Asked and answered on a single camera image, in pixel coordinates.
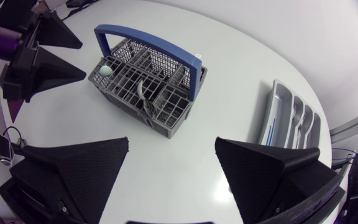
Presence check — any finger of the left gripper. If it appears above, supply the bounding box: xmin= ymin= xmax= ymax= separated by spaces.
xmin=0 ymin=46 xmax=87 ymax=103
xmin=35 ymin=10 xmax=83 ymax=50

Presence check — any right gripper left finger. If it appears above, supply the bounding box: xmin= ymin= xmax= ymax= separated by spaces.
xmin=7 ymin=136 xmax=129 ymax=224

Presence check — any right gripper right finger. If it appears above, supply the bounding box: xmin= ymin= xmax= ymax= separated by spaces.
xmin=214 ymin=136 xmax=340 ymax=224

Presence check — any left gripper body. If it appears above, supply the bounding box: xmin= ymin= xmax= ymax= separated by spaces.
xmin=9 ymin=14 xmax=42 ymax=68

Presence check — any steel spoon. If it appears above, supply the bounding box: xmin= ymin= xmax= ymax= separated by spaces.
xmin=142 ymin=98 xmax=158 ymax=119
xmin=136 ymin=79 xmax=146 ymax=101

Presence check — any grey cutlery tray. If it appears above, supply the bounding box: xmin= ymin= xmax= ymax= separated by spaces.
xmin=257 ymin=78 xmax=322 ymax=150

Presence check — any grey cutlery basket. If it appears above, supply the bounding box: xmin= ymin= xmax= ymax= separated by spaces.
xmin=88 ymin=24 xmax=208 ymax=139

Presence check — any thin blue stick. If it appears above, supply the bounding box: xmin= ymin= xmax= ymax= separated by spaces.
xmin=269 ymin=117 xmax=277 ymax=146
xmin=265 ymin=123 xmax=273 ymax=146

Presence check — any dark mat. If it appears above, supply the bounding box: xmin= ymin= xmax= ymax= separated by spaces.
xmin=6 ymin=98 xmax=25 ymax=124

